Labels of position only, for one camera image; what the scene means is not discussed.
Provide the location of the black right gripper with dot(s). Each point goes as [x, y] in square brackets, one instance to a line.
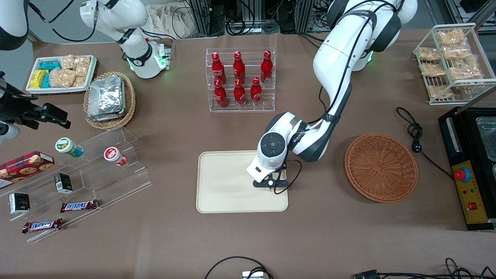
[18, 109]

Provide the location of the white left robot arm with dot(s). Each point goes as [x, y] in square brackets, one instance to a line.
[337, 58]

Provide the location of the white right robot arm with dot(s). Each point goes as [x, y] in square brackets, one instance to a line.
[135, 58]

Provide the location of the white rectangular snack tray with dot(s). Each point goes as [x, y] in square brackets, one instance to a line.
[58, 90]

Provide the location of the cream plastic tray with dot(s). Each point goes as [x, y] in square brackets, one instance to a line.
[224, 186]

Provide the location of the tan wicker basket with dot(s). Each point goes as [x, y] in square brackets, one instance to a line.
[130, 100]

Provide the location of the brown wicker basket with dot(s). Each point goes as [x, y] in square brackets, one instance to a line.
[381, 168]

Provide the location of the green lid yogurt cup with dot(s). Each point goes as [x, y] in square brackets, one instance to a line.
[66, 146]

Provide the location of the teal snack packet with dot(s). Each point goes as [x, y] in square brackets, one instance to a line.
[50, 65]
[46, 80]

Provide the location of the rice cracker snack bag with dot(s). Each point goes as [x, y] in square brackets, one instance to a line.
[465, 71]
[80, 81]
[62, 78]
[440, 91]
[457, 51]
[67, 62]
[428, 54]
[450, 37]
[433, 70]
[82, 66]

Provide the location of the yellow snack packet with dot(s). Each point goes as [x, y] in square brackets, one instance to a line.
[38, 79]

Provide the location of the silver foil packet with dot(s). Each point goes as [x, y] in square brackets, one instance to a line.
[105, 99]

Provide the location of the red cookie box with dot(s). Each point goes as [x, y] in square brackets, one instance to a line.
[25, 166]

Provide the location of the small black box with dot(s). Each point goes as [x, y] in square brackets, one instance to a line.
[19, 203]
[63, 183]

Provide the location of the red lid yogurt cup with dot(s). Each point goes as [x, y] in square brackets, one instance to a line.
[113, 155]

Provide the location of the clear acrylic bottle rack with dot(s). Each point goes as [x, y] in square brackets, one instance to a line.
[248, 109]

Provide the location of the red cola bottle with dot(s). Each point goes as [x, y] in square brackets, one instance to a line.
[240, 95]
[256, 93]
[266, 68]
[217, 69]
[221, 96]
[239, 69]

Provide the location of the clear acrylic step stand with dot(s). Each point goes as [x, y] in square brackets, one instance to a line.
[112, 182]

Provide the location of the snickers chocolate bar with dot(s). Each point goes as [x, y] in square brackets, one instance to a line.
[78, 206]
[42, 225]

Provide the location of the small silver device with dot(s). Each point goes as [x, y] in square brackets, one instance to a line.
[252, 275]

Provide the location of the beige cloth bag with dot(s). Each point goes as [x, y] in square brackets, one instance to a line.
[166, 19]

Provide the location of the red emergency stop button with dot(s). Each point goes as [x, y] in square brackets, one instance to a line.
[462, 175]

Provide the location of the black appliance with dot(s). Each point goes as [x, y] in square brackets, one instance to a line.
[465, 135]

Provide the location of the yellow control panel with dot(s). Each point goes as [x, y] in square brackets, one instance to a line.
[474, 193]

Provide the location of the metal pan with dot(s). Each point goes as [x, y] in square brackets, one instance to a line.
[488, 139]

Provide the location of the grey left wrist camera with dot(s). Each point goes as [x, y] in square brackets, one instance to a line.
[263, 183]

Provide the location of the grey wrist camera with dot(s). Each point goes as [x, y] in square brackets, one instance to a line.
[7, 133]
[263, 183]

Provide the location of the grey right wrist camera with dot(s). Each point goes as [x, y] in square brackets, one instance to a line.
[7, 133]

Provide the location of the red rocker switch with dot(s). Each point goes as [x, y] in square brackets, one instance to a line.
[472, 206]

